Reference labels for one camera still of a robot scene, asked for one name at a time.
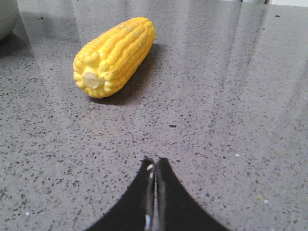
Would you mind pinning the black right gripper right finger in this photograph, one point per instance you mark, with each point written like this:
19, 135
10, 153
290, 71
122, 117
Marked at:
177, 210

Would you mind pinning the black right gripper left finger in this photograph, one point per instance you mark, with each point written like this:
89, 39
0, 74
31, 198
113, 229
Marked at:
134, 211

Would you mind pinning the yellow corn cob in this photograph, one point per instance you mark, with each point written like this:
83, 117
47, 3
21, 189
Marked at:
105, 64

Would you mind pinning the pale green pot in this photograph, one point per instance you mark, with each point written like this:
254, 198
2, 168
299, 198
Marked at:
9, 11

